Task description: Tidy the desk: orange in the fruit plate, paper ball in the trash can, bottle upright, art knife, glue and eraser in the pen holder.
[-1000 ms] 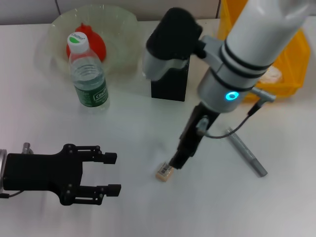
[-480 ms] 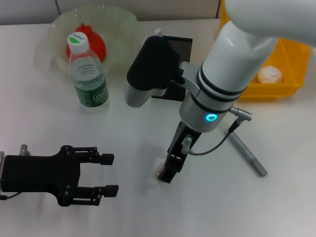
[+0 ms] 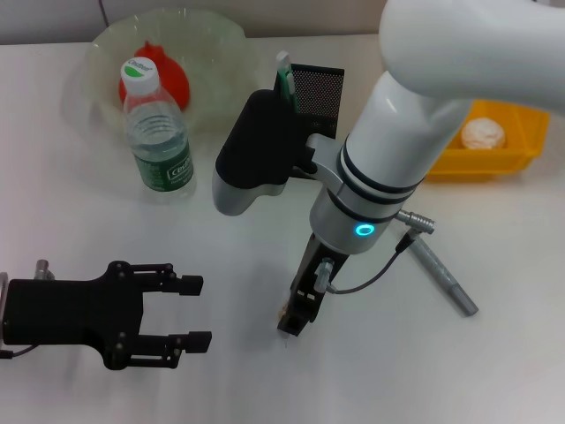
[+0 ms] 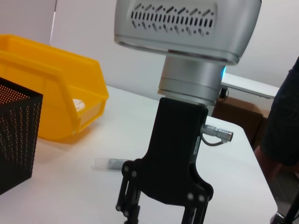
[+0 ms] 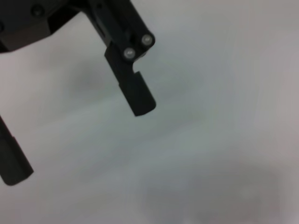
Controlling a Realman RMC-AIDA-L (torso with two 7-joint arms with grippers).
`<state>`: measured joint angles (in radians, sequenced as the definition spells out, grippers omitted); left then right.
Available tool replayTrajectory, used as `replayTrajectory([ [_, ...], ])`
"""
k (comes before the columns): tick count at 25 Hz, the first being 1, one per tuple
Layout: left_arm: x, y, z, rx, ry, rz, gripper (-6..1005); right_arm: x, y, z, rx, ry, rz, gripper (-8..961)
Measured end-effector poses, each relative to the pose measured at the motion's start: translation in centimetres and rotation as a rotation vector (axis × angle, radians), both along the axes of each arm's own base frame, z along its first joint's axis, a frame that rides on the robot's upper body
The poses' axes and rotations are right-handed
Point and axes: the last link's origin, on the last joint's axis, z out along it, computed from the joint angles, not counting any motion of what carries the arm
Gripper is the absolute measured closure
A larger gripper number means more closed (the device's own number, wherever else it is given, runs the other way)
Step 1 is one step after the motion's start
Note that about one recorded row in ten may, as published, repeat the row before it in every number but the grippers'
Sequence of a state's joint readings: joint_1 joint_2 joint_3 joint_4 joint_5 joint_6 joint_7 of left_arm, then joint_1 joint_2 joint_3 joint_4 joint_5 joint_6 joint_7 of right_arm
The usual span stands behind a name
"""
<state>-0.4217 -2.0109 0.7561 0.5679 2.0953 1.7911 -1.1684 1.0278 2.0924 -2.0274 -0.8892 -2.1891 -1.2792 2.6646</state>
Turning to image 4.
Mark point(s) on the black mesh pen holder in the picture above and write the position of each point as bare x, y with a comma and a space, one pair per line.
16, 130

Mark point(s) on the brown cardboard box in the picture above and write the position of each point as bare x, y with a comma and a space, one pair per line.
243, 119

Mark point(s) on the grey marker clear cap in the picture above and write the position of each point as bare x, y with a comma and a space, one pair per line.
114, 163

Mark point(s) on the white background table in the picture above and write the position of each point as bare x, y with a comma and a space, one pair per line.
252, 86

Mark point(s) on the person in dark shirt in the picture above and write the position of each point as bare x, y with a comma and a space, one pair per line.
285, 116

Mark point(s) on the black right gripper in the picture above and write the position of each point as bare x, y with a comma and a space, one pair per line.
172, 151

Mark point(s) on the yellow plastic bin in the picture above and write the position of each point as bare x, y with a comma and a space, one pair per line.
46, 77

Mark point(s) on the white paper ball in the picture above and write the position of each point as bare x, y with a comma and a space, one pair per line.
79, 104

